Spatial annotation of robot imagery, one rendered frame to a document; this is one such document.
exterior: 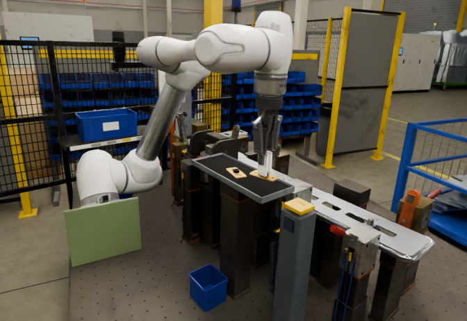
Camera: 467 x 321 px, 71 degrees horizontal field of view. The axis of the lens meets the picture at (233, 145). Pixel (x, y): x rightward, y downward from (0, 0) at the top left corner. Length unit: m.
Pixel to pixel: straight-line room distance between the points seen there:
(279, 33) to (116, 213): 0.96
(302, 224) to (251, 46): 0.47
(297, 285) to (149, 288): 0.58
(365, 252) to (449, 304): 0.56
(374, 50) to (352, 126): 1.01
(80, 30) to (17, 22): 1.13
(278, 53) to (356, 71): 3.71
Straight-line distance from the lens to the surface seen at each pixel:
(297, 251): 0.93
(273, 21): 0.86
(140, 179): 1.57
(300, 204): 0.91
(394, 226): 1.24
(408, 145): 3.21
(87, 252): 1.49
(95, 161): 1.51
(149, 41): 1.27
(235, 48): 0.73
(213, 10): 2.49
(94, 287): 1.39
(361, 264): 1.03
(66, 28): 8.00
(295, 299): 1.03
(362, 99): 4.69
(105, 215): 1.42
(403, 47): 12.71
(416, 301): 1.46
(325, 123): 4.86
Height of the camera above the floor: 1.57
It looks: 18 degrees down
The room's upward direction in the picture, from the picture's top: 2 degrees clockwise
